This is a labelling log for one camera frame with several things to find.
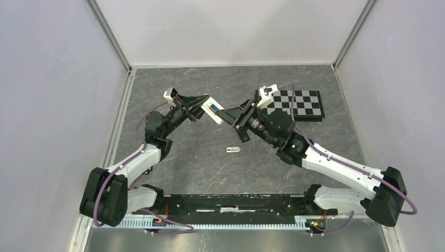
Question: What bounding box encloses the black white chessboard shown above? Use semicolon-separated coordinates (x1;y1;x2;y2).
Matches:
261;90;325;122

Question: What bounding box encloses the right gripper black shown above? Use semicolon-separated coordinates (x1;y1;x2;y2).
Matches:
216;98;278;148

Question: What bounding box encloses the black remote control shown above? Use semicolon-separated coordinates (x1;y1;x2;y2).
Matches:
237;129;250;143

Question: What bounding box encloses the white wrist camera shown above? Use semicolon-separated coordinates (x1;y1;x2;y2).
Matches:
163;88;178;106
257;84;279;109

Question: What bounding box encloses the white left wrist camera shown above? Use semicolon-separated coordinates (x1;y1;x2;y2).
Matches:
163;88;178;106

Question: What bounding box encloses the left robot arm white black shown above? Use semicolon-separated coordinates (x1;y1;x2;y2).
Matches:
79;88;210;227

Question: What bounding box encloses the white slotted cable duct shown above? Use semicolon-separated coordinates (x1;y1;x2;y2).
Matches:
116;215;324;231

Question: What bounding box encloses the white remote control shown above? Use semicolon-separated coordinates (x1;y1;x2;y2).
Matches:
200;97;224;125

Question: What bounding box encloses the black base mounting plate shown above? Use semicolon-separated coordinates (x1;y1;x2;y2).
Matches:
148;194;338;225

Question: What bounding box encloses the white battery cover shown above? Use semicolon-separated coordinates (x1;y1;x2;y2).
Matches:
226;147;241;153

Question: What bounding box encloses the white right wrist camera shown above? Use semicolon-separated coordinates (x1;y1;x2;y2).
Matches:
257;84;279;109

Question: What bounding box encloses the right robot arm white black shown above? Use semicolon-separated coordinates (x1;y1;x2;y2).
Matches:
210;99;408;227

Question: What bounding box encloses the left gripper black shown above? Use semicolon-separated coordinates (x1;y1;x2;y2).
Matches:
162;93;213;138

